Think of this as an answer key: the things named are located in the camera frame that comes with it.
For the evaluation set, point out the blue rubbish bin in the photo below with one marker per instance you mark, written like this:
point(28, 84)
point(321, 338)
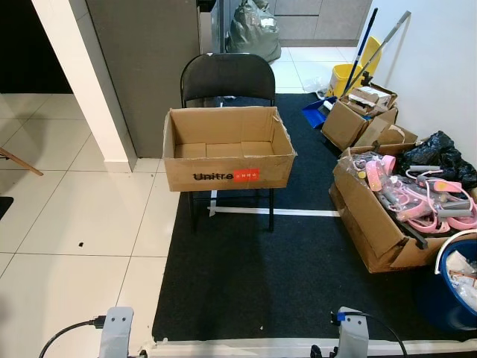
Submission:
point(440, 298)

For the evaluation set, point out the white crumpled trash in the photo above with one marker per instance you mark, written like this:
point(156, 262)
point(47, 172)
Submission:
point(462, 280)

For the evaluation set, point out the grey-green rubbish bag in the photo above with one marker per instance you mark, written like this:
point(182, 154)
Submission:
point(253, 33)

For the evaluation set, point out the black floor mat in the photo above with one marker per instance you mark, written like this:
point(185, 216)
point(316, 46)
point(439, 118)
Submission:
point(283, 276)

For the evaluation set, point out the large cardboard box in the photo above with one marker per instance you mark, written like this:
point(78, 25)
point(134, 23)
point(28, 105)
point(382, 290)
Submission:
point(369, 224)

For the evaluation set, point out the white tape strip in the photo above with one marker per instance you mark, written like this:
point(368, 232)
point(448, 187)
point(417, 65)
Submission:
point(298, 212)

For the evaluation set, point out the pink toy with yellow dot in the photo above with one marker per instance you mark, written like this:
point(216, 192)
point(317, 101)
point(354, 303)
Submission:
point(375, 173)

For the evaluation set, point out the cardboard box with red label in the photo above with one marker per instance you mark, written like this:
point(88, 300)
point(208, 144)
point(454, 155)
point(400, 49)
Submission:
point(223, 176)

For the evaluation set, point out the small dark floor mat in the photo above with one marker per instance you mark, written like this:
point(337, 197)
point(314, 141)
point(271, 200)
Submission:
point(4, 207)

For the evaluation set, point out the pink toy with orange button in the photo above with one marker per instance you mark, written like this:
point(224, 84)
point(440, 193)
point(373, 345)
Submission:
point(443, 184)

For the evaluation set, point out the wooden stick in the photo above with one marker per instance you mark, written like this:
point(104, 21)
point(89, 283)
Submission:
point(19, 160)

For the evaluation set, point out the small cardboard box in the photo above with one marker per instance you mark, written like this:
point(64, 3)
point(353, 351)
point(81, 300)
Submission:
point(343, 125)

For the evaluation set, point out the empty open-flap cardboard box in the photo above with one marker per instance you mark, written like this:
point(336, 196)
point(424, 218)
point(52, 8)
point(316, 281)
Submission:
point(393, 136)

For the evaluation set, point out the black plastic bag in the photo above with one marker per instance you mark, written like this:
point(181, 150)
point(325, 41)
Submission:
point(440, 153)

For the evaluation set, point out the blue dustpan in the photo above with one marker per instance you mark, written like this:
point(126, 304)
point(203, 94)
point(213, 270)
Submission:
point(316, 113)

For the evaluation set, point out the white carton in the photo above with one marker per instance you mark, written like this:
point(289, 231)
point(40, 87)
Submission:
point(367, 98)

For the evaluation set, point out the yellow mop bucket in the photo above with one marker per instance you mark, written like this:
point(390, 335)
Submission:
point(344, 77)

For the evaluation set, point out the black folding chair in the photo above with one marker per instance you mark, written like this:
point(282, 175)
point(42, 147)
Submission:
point(227, 74)

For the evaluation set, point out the grey kitchen cabinet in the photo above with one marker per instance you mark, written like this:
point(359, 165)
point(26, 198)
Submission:
point(320, 19)

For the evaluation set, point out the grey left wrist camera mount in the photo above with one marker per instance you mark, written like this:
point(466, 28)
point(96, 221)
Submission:
point(117, 332)

